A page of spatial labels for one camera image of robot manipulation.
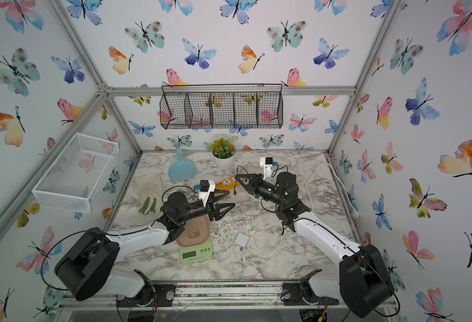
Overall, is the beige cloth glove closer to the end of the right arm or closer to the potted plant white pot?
the potted plant white pot

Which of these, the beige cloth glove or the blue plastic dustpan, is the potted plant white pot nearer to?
the blue plastic dustpan

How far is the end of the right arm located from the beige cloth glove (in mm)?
505

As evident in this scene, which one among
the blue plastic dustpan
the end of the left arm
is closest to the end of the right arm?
the end of the left arm

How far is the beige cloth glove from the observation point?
978mm

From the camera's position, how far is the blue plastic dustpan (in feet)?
3.63

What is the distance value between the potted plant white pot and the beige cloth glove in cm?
33

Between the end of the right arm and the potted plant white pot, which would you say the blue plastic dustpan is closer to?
the potted plant white pot
